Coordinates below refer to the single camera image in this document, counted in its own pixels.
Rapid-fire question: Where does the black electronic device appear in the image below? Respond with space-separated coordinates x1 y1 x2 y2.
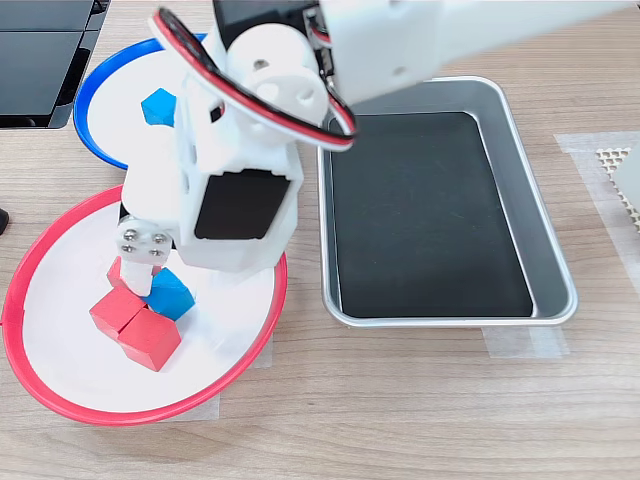
0 0 112 130

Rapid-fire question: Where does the red-rimmed white plate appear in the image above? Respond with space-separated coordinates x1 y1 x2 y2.
1 183 289 427

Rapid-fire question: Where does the pale perforated base plate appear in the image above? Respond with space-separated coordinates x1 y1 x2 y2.
594 146 640 235

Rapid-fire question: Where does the black tray mat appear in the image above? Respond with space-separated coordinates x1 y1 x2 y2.
329 112 535 320

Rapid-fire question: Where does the red white black cable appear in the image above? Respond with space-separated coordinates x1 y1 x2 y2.
149 7 359 154

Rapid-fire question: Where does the steel tray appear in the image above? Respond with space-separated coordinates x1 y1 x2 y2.
317 76 580 330

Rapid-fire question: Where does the blue cube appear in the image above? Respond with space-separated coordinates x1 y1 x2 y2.
140 88 177 127
142 267 196 322

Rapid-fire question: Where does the blue-rimmed white plate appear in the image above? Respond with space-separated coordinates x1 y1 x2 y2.
73 33 216 174

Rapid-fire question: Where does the red cube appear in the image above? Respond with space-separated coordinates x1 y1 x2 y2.
117 308 183 373
89 287 149 341
106 256 164 292

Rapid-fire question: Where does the clear tape strip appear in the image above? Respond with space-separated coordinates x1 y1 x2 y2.
482 327 571 359

